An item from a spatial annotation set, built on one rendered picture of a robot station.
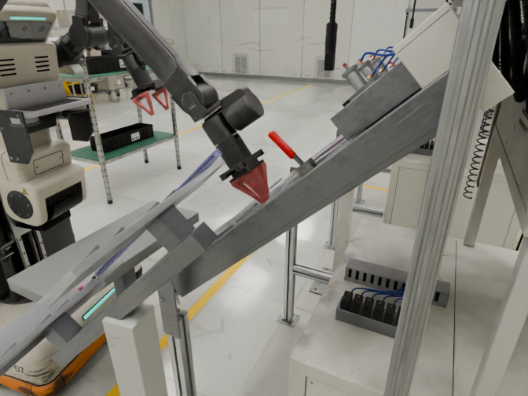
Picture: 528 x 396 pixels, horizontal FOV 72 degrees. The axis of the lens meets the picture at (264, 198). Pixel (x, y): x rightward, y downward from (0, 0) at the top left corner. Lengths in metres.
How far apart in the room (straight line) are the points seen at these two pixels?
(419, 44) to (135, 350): 0.62
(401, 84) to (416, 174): 1.55
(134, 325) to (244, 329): 1.17
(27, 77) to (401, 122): 1.15
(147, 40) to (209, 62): 10.53
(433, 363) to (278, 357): 0.89
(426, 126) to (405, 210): 1.66
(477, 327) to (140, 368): 0.75
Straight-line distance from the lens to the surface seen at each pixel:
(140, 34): 0.81
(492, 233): 2.23
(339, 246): 1.89
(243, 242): 0.72
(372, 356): 0.88
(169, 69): 0.77
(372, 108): 0.59
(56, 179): 1.43
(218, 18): 11.09
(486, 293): 1.16
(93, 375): 1.76
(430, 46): 0.55
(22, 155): 1.31
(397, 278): 1.04
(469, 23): 0.49
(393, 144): 0.55
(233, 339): 1.75
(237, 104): 0.72
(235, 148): 0.75
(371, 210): 2.18
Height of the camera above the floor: 1.26
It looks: 25 degrees down
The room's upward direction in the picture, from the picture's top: straight up
